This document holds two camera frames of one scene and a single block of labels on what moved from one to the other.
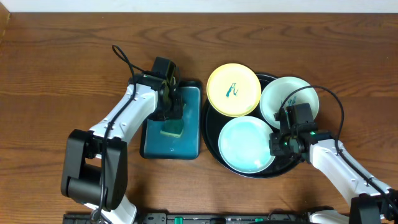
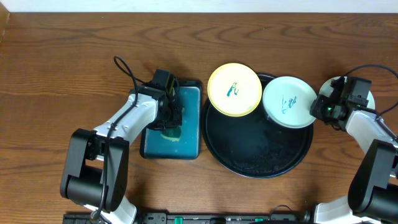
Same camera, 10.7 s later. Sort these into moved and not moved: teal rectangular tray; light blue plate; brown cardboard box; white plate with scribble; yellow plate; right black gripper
Moved: light blue plate; right black gripper
Not moved: brown cardboard box; white plate with scribble; yellow plate; teal rectangular tray
